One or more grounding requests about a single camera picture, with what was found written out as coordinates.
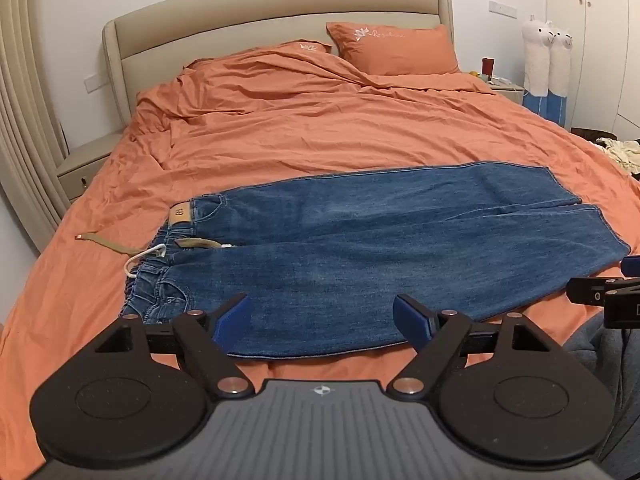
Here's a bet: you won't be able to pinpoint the white alpaca plush toy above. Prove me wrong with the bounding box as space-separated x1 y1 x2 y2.
521 19 555 116
547 25 573 127

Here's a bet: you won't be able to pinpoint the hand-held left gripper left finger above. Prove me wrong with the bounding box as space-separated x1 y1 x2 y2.
95 294 253 401

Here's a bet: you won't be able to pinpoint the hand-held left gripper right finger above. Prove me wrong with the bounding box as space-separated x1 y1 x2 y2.
389 294 553 401

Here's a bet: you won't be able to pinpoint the orange pillow under duvet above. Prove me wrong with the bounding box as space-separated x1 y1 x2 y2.
287 40 333 56

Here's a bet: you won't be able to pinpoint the large orange embroidered pillow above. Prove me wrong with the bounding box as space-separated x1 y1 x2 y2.
325 21 461 76

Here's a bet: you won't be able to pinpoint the orange duvet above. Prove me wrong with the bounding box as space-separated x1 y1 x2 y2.
0 42 640 441

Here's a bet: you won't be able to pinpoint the beige upholstered bed headboard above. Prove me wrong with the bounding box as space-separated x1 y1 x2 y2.
102 0 456 126

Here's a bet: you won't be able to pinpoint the white wardrobe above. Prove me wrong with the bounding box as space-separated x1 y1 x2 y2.
545 0 640 141

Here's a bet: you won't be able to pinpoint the beige nightstand with drawer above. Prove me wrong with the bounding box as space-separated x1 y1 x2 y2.
56 130 123 205

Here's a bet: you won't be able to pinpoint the white nightstand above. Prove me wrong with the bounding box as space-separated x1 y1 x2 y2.
487 77 526 106

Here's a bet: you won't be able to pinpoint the beige pleated curtain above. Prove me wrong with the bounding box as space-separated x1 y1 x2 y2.
0 0 71 261

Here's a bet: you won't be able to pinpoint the white drawstring cord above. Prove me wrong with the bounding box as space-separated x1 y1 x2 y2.
125 243 167 281

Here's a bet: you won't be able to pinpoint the person's grey clothing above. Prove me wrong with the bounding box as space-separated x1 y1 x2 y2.
565 310 640 466

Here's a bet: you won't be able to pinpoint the pile of light clothes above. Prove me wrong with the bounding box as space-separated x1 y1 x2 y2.
597 136 640 177

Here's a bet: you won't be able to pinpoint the blue denim pants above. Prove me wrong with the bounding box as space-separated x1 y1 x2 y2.
122 161 632 361

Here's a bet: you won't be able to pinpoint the khaki fabric belt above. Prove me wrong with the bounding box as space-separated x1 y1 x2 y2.
75 231 235 253

